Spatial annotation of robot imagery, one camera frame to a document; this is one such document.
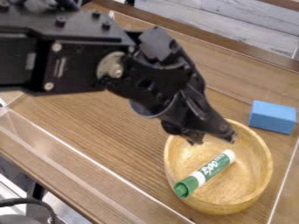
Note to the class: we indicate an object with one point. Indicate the blue foam block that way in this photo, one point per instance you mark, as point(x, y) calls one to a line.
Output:
point(272, 117)

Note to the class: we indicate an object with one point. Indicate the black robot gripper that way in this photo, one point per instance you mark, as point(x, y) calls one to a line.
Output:
point(154, 74)

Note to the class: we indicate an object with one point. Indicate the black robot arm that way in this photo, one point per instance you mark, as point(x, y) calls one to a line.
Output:
point(61, 50)

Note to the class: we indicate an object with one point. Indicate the green and white marker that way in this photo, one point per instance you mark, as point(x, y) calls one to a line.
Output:
point(199, 177)

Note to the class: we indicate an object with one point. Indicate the black metal table leg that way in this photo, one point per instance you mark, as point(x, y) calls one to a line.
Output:
point(37, 191)

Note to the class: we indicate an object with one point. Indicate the brown wooden bowl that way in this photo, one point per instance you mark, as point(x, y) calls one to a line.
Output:
point(236, 187)

